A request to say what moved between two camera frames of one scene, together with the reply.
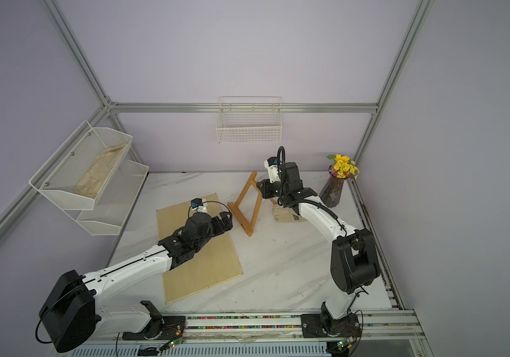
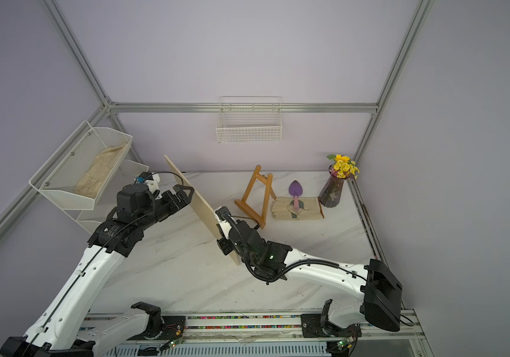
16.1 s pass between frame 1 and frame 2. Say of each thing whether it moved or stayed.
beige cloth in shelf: stayed
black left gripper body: moved
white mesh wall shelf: stayed
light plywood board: moved
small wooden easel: moved
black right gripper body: moved
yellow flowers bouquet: stayed
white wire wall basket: stayed
